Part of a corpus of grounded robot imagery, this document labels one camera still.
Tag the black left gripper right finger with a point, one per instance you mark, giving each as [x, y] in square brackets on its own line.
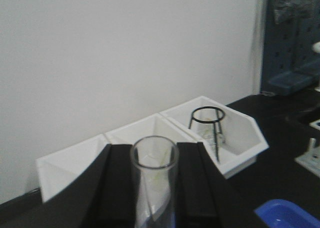
[205, 199]

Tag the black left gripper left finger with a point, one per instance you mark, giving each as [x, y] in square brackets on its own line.
[108, 183]

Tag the clear glass test tube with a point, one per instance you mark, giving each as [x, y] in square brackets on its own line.
[155, 196]

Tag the white test tube rack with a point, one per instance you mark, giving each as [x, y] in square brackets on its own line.
[310, 159]

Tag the grey-blue pegboard drying rack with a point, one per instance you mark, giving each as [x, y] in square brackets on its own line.
[289, 62]

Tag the left white storage bin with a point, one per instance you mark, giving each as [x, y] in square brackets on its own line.
[59, 169]

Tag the white storage bin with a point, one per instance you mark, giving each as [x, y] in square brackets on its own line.
[243, 138]
[154, 141]
[59, 169]

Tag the glass flask in right bin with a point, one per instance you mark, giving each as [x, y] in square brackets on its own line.
[214, 139]

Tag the right white storage bin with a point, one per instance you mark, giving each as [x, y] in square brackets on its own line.
[243, 138]

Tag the blue plastic tray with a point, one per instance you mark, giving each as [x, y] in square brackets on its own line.
[280, 213]

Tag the middle white storage bin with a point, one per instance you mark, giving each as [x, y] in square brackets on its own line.
[154, 141]

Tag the black lab sink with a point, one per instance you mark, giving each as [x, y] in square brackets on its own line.
[309, 117]

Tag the black wire tripod stand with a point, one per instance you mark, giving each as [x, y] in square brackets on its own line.
[207, 117]

